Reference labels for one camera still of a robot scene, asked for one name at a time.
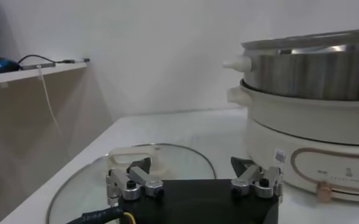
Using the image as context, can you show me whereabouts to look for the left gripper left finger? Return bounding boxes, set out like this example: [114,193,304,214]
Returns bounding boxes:
[105,156,165,208]

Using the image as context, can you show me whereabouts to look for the glass pot lid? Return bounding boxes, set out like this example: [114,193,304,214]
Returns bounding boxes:
[46,142,218,224]

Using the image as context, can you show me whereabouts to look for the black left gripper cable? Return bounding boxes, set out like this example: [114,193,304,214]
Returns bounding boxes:
[66,206,137,224]

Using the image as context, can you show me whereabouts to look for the black smartphone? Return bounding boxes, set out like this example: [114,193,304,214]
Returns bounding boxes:
[20,62,57,71]

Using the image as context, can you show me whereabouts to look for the steel steamer basket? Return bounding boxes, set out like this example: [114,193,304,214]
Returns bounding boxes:
[222,27,359,101]

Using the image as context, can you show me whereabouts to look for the black adapter cable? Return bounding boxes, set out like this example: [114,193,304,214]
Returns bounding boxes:
[17,54,91,65]

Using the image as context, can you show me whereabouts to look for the white phone charging cable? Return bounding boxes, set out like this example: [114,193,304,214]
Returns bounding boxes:
[36,65,63,138]

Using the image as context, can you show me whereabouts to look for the cream electric cooker base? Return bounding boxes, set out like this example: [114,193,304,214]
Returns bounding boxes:
[227,79,359,204]

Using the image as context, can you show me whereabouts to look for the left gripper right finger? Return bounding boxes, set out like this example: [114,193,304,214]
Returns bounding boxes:
[230,156,284,203]

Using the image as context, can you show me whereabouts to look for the white side desk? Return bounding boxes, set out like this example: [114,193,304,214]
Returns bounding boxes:
[0,60,113,224]

